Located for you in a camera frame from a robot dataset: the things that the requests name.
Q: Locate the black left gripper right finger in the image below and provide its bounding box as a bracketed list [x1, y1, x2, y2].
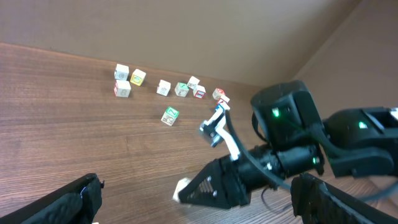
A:
[290, 173, 397, 224]

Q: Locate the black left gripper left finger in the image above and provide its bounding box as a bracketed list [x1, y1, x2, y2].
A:
[1, 173, 104, 224]

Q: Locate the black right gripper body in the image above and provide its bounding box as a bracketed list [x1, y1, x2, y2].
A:
[234, 144, 324, 192]

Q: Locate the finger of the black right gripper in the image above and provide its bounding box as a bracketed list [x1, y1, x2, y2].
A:
[178, 157, 251, 209]

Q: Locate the yellow K wooden block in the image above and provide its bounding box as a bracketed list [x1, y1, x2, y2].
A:
[172, 177, 191, 203]

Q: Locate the green Z wooden block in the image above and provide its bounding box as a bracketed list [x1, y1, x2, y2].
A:
[161, 106, 179, 126]

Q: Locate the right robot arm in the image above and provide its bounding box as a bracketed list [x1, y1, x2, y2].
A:
[173, 80, 397, 209]

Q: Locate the blue sided wooden block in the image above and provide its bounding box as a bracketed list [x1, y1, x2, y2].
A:
[215, 102, 230, 113]

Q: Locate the red sided wooden block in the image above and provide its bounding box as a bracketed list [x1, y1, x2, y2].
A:
[217, 95, 230, 104]

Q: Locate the red O wooden block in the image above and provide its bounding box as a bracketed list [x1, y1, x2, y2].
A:
[212, 88, 225, 100]

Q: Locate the red edged picture block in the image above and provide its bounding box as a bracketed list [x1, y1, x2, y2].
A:
[193, 85, 206, 99]

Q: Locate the green N wooden block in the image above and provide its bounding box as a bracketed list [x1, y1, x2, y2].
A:
[175, 82, 190, 97]

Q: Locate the plain wooden block top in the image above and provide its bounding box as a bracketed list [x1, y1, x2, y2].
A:
[187, 76, 200, 90]

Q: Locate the plain wooden block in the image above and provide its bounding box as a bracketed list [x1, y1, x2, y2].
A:
[114, 64, 129, 81]
[187, 76, 200, 90]

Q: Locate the blue edged wooden block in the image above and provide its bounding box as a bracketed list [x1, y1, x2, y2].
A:
[156, 80, 171, 96]

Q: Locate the wooden block left lower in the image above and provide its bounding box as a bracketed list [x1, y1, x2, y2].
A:
[114, 80, 131, 98]

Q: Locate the yellow edged wooden block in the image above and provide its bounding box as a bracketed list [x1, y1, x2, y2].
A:
[130, 69, 146, 86]

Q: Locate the plain wooden block far left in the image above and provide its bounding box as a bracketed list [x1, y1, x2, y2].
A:
[114, 64, 129, 81]

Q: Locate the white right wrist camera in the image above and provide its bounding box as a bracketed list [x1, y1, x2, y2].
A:
[199, 112, 240, 161]

